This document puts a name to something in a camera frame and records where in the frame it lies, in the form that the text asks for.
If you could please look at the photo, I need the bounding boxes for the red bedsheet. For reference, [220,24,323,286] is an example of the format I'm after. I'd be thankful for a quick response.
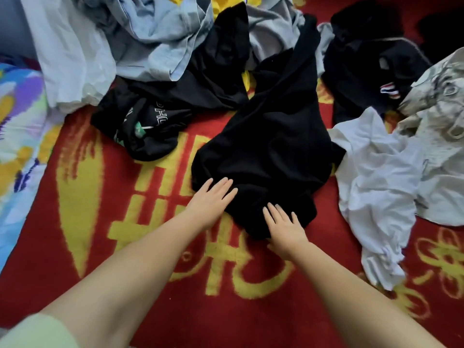
[0,0,464,348]

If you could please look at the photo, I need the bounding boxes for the white bed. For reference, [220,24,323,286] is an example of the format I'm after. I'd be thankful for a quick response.
[0,0,464,348]

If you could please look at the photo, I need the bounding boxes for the person's left forearm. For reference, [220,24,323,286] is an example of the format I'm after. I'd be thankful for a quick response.
[40,214,207,348]

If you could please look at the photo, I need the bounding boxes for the person's right hand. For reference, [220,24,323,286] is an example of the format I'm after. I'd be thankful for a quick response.
[261,203,310,263]

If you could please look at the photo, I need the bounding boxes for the person's left hand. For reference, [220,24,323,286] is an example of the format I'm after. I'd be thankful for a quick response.
[183,176,239,232]

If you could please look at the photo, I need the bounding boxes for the person's right forearm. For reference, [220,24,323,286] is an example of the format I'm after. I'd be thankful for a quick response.
[290,243,447,348]

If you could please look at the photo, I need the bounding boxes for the pile of mixed clothes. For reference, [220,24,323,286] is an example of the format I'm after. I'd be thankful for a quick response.
[18,0,464,291]

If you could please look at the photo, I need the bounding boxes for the black pants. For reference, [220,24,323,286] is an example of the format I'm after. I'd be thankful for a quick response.
[190,14,347,241]

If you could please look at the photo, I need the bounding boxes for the grey pillow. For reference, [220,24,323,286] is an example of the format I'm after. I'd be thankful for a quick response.
[0,0,37,60]

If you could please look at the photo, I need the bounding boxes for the colourful patterned pillow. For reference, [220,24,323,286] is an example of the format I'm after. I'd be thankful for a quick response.
[0,61,68,274]

